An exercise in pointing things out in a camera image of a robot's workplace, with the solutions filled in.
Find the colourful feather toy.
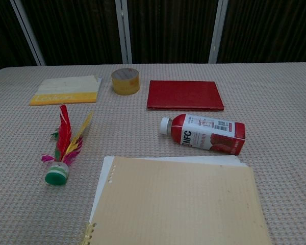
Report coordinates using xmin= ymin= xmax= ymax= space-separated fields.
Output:
xmin=40 ymin=104 xmax=94 ymax=186

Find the red hardcover book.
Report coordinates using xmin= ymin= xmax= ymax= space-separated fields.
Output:
xmin=146 ymin=80 xmax=225 ymax=112

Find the yellowish clear tape roll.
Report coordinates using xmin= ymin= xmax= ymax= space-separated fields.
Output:
xmin=111 ymin=68 xmax=140 ymax=96

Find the red NFC juice bottle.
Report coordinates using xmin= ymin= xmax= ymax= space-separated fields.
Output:
xmin=160 ymin=113 xmax=246 ymax=156

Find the beige loose-leaf binder notebook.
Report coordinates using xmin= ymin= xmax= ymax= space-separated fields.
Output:
xmin=81 ymin=155 xmax=273 ymax=245

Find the yellow white Lexicon book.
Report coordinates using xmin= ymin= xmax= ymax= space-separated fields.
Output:
xmin=29 ymin=75 xmax=103 ymax=107

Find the dark pleated curtain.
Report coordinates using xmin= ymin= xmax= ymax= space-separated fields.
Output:
xmin=0 ymin=0 xmax=306 ymax=74

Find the beige woven tablecloth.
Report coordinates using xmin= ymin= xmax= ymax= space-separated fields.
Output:
xmin=0 ymin=61 xmax=306 ymax=245

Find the white metal frame post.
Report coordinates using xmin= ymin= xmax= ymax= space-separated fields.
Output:
xmin=208 ymin=0 xmax=229 ymax=64
xmin=115 ymin=0 xmax=133 ymax=64
xmin=10 ymin=0 xmax=46 ymax=66

